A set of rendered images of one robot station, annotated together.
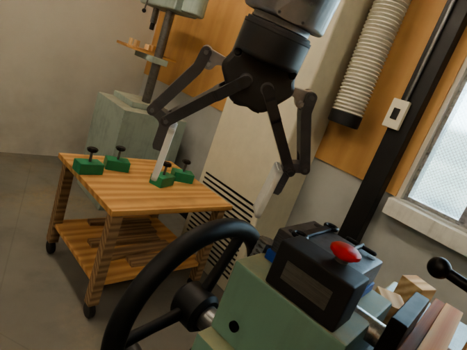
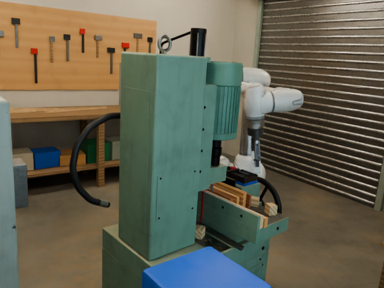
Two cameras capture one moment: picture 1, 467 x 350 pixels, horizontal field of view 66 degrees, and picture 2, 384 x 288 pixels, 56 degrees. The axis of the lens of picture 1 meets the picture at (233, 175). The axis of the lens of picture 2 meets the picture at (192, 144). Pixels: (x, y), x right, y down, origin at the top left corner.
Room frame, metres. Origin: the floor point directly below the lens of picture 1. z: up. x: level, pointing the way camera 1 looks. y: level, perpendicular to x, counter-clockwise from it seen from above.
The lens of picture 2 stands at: (0.45, -1.78, 1.52)
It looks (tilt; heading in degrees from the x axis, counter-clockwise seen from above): 13 degrees down; 101
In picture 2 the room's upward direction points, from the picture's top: 4 degrees clockwise
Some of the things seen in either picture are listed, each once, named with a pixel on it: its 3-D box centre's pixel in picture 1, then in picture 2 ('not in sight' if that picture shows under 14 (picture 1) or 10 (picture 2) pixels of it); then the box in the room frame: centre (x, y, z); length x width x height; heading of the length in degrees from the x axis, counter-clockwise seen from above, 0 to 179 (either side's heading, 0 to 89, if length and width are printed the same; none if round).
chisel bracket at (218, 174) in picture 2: not in sight; (208, 175); (0.24, -0.30, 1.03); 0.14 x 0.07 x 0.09; 53
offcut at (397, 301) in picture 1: (386, 310); (254, 201); (0.44, -0.25, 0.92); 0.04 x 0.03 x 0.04; 174
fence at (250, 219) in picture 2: not in sight; (204, 197); (0.22, -0.31, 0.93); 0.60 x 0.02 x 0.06; 143
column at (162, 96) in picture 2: not in sight; (160, 153); (0.08, -0.52, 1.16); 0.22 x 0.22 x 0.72; 53
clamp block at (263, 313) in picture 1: (302, 314); (239, 190); (0.36, -0.13, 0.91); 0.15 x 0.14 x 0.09; 143
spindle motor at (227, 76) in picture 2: not in sight; (218, 100); (0.25, -0.29, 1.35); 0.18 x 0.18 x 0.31
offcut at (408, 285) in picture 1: (413, 293); (271, 208); (0.51, -0.32, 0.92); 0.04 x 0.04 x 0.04; 32
